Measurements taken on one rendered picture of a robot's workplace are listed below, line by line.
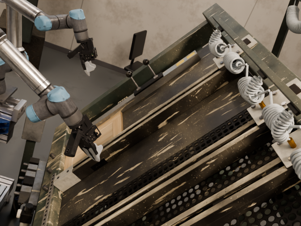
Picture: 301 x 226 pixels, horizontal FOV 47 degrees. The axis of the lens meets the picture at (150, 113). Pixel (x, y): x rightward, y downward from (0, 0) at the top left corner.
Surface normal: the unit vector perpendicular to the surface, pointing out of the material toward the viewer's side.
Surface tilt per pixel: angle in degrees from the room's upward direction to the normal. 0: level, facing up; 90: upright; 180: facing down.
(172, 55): 90
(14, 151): 0
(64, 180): 90
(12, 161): 0
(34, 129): 90
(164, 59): 90
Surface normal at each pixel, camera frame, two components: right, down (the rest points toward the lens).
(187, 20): -0.06, 0.46
